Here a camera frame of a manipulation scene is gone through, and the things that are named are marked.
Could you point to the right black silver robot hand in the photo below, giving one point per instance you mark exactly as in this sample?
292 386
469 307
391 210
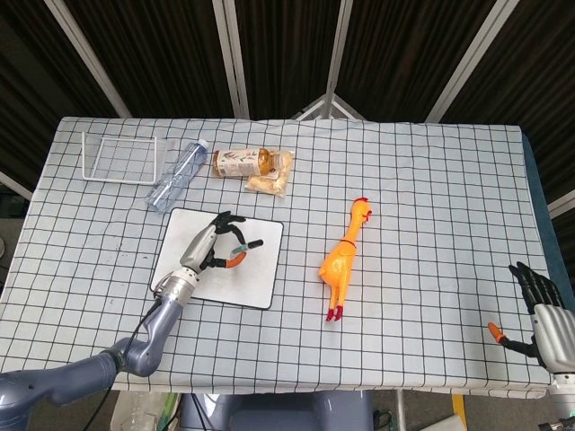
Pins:
554 336

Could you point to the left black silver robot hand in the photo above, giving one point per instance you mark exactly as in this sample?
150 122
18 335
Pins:
200 247

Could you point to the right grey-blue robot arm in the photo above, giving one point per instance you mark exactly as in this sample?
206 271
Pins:
563 399

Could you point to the white whiteboard black rim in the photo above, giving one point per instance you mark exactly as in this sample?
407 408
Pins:
251 278

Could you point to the clear plastic water bottle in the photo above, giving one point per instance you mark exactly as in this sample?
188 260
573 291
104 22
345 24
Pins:
177 177

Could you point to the amber tea bottle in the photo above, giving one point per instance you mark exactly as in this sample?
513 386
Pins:
238 164

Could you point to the clear bag of beige snack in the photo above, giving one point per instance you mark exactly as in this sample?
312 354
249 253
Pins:
269 184

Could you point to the yellow flat item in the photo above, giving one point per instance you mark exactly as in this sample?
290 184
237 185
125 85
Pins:
458 408

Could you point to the white paper sheet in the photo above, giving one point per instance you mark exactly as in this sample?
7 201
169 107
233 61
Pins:
449 425

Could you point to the orange rubber chicken toy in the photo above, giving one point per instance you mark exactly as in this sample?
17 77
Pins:
341 265

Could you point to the metal table leg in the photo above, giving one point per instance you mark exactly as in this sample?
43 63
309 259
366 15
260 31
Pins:
401 410

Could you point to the clear plastic bag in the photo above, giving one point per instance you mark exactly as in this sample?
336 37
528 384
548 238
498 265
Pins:
135 413

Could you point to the grey-blue robot torso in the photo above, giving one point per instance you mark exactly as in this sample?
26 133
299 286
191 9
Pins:
278 413

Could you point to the white black checked tablecloth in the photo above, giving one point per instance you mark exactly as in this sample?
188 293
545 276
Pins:
404 224

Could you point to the dark folding screen white frames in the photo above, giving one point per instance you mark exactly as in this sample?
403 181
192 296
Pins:
287 45

